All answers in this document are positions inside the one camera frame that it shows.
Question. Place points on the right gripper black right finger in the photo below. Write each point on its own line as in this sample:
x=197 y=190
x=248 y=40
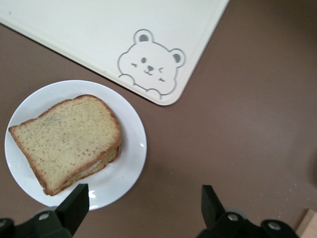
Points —
x=223 y=223

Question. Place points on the cream bear print tray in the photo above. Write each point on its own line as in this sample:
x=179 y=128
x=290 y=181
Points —
x=99 y=29

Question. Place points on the fried egg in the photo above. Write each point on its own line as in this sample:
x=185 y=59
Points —
x=95 y=166

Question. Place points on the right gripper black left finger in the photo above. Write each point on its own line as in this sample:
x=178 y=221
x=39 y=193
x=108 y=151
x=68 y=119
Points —
x=67 y=215

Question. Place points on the plain brown bread slice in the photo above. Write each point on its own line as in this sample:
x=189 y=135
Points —
x=69 y=138

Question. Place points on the bread slice under egg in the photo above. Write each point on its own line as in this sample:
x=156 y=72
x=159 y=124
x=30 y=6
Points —
x=111 y=155

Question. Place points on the wooden cutting board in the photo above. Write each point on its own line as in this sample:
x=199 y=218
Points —
x=308 y=225

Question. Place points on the white round plate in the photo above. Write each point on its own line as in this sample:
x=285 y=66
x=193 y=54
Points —
x=128 y=129

